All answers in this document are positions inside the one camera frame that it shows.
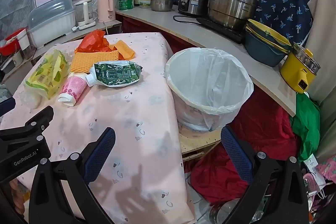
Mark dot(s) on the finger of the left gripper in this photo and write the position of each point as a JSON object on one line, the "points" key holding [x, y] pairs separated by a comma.
{"points": [[6, 106]]}

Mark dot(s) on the white lined trash bin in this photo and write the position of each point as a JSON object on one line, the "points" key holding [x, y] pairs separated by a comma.
{"points": [[209, 87]]}

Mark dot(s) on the orange foam net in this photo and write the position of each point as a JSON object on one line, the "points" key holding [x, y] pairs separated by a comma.
{"points": [[124, 51], [83, 62]]}

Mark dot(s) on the red plastic basket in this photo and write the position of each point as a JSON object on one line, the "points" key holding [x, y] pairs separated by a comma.
{"points": [[12, 44]]}

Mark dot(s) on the pink electric kettle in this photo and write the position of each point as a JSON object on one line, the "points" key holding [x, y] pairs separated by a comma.
{"points": [[106, 12]]}

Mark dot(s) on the large steel steamer pot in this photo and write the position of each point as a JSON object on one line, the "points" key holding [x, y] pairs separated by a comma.
{"points": [[231, 13]]}

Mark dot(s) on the person left hand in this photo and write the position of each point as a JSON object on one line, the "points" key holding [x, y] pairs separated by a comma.
{"points": [[17, 197]]}

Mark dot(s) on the orange plastic bag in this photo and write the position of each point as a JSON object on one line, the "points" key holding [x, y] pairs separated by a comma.
{"points": [[94, 42]]}

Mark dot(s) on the stacked blue yellow basins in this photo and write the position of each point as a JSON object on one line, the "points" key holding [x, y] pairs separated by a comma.
{"points": [[264, 44]]}

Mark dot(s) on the white glass kettle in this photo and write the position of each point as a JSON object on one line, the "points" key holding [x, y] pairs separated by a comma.
{"points": [[84, 15]]}

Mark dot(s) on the white tissue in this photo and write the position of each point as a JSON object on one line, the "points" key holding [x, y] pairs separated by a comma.
{"points": [[30, 99]]}

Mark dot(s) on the yellow electric cooking pot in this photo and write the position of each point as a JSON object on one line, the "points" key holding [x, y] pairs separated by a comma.
{"points": [[299, 69]]}

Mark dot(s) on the white dish box grey lid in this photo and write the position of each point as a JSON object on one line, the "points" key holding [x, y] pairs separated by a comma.
{"points": [[50, 21]]}

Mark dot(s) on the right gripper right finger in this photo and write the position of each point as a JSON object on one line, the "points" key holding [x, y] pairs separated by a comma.
{"points": [[288, 199]]}

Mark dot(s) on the wooden stool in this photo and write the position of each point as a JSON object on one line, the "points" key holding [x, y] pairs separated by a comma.
{"points": [[196, 144]]}

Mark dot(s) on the green foil snack pouch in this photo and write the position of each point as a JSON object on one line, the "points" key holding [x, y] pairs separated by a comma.
{"points": [[114, 74]]}

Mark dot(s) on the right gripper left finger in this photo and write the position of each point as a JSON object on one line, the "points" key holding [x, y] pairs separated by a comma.
{"points": [[48, 201]]}

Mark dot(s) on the green plastic bag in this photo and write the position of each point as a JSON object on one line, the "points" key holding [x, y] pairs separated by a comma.
{"points": [[306, 124]]}

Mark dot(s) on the small steel lidded pot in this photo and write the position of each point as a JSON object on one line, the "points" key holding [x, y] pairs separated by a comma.
{"points": [[161, 5]]}

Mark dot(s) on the white countertop board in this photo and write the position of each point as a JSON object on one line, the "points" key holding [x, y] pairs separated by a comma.
{"points": [[266, 78]]}

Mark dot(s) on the pink flower paper cup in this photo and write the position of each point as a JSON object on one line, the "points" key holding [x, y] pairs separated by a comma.
{"points": [[73, 88]]}

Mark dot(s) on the black induction cooktop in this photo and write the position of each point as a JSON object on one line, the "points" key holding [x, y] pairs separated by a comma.
{"points": [[235, 36]]}

